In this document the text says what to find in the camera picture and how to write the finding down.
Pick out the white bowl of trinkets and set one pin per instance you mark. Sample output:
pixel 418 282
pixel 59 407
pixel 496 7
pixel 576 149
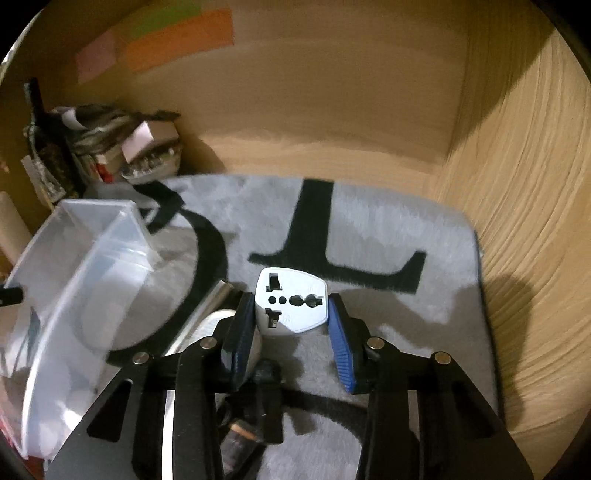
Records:
pixel 155 166

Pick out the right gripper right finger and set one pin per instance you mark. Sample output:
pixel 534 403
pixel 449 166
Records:
pixel 348 336

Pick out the clear plastic storage bin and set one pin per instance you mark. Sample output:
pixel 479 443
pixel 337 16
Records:
pixel 79 275

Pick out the green sticky note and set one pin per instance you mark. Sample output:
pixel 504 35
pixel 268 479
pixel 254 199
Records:
pixel 161 14

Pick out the silver metal tube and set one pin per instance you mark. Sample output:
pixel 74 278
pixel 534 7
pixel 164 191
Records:
pixel 219 303

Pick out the black ball-head mount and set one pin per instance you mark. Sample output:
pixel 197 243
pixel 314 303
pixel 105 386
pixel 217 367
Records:
pixel 256 407

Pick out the small white cardboard box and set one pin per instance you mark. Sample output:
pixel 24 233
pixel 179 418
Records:
pixel 148 135

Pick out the grey rug with black letters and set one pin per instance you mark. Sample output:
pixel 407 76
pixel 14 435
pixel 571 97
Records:
pixel 409 267

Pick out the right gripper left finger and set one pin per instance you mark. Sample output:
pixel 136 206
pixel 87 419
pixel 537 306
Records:
pixel 237 344

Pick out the orange sticky note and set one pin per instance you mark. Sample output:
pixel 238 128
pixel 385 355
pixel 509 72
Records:
pixel 208 31

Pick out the dark wine bottle elephant label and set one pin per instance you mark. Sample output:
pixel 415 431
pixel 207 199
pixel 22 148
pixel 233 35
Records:
pixel 50 154

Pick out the stack of papers and books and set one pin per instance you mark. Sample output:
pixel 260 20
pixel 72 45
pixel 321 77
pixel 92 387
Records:
pixel 94 134

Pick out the pink sticky note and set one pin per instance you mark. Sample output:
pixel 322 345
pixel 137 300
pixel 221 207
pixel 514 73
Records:
pixel 95 58

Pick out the white travel plug adapter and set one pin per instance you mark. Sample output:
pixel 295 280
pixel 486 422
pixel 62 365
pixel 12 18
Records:
pixel 289 302

